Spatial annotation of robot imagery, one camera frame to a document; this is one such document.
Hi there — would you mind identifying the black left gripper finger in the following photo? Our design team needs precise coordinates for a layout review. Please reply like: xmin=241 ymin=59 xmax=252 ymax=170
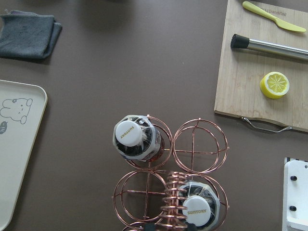
xmin=187 ymin=223 xmax=196 ymax=231

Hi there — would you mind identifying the tea bottle front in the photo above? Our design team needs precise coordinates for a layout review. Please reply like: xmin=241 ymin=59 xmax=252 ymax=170
xmin=113 ymin=115 xmax=165 ymax=162

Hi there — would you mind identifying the tea bottle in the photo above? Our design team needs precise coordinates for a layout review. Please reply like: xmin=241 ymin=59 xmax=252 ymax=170
xmin=179 ymin=180 xmax=220 ymax=231
xmin=113 ymin=115 xmax=165 ymax=162

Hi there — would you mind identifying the tea bottle back right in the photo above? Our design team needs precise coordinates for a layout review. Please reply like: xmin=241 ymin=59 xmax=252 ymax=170
xmin=179 ymin=180 xmax=220 ymax=231

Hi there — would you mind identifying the bamboo cutting board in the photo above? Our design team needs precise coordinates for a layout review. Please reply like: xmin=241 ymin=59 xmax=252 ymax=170
xmin=214 ymin=0 xmax=308 ymax=131

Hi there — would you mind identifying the halved lemon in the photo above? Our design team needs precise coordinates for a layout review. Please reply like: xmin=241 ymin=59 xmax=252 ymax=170
xmin=259 ymin=72 xmax=290 ymax=99

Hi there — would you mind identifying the steel muddler black tip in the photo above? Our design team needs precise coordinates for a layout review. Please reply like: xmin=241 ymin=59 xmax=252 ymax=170
xmin=231 ymin=34 xmax=308 ymax=61

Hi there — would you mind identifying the cream rabbit tray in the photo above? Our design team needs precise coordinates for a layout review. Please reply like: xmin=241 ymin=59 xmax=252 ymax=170
xmin=0 ymin=80 xmax=48 ymax=230

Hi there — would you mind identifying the yellow plastic knife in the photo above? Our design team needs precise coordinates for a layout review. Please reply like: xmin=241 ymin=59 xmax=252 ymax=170
xmin=242 ymin=1 xmax=307 ymax=33

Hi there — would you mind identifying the grey folded cloth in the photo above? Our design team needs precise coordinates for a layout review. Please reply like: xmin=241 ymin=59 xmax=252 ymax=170
xmin=0 ymin=10 xmax=62 ymax=59

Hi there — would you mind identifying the copper wire bottle basket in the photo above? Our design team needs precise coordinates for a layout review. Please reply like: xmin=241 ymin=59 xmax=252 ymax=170
xmin=113 ymin=115 xmax=229 ymax=231

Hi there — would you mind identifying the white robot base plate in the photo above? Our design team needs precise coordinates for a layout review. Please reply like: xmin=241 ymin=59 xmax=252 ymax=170
xmin=282 ymin=157 xmax=308 ymax=231

